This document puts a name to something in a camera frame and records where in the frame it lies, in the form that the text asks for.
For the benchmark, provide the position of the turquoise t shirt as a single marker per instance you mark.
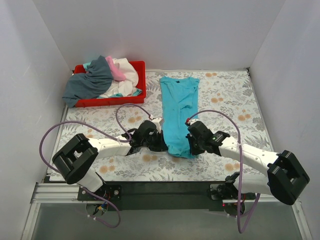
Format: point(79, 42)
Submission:
point(179, 102)

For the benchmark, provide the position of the white t shirt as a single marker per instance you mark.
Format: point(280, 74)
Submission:
point(127, 75)

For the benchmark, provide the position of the red plastic bin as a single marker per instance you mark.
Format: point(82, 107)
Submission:
point(140, 67)

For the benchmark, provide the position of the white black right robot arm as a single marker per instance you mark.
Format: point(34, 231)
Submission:
point(281, 174)

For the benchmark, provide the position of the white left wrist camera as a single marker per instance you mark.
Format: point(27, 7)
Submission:
point(158, 121)

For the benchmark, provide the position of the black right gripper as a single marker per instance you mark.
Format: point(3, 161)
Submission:
point(192, 144)

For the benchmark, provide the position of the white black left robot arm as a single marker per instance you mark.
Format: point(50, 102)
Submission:
point(75, 158)

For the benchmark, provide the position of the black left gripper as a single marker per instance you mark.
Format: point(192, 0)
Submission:
point(158, 144)

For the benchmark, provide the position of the floral patterned table mat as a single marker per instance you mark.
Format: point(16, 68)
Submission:
point(226, 102)

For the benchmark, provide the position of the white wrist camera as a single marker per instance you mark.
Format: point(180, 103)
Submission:
point(158, 121)
point(190, 121)

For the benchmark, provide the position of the pink t shirt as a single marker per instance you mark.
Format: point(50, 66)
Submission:
point(116, 73)

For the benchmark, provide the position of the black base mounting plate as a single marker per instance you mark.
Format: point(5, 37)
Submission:
point(169, 195)

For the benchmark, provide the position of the light teal garment in bin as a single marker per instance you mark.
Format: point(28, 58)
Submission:
point(136, 93)

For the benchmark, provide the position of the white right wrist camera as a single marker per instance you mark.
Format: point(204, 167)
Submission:
point(190, 121)

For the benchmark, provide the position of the aluminium frame rail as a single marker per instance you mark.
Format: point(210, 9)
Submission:
point(61, 192)

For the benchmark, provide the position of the dark grey t shirt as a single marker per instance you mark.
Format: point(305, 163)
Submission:
point(90, 85)

